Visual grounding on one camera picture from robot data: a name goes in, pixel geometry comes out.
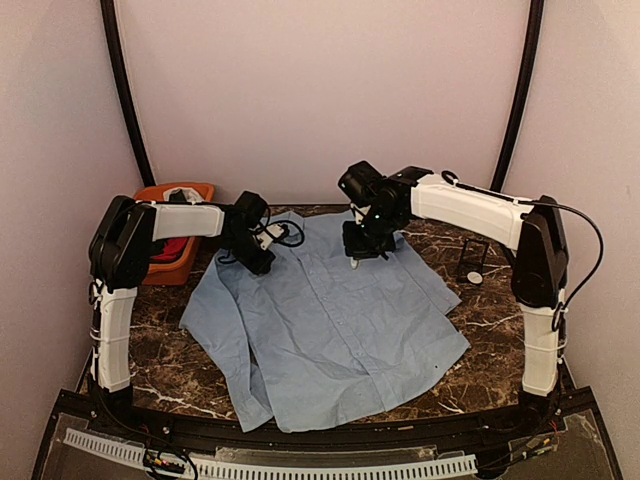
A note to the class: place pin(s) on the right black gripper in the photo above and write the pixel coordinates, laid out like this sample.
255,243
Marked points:
354,245

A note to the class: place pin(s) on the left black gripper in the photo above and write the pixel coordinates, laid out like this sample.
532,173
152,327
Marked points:
261,265

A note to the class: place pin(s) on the light blue shirt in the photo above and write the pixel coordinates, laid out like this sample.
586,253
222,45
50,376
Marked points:
316,343

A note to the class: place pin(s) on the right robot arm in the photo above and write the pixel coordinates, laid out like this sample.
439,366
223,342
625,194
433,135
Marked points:
529,234

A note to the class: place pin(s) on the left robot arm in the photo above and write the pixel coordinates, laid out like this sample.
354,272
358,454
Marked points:
120,254

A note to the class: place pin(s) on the black brooch holder stand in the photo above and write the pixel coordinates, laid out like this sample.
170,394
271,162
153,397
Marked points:
472,258

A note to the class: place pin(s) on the white cloth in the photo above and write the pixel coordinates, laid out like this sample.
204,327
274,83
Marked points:
182,195

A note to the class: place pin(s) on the red cloth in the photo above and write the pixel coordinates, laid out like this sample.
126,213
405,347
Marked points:
171,251

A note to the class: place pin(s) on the orange plastic basket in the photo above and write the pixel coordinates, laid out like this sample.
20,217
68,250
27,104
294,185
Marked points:
176,274

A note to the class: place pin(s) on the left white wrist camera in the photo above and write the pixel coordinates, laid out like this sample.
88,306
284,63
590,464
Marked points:
274,233

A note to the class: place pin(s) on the black right frame pole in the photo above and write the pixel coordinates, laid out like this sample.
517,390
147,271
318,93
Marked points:
521,91

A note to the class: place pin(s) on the black frame pole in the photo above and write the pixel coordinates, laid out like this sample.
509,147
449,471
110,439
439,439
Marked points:
521,91
128,110

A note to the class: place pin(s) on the black left frame pole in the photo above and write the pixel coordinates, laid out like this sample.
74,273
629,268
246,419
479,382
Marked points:
128,110

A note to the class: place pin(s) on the white perforated cable tray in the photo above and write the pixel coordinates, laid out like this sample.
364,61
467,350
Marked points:
237,463

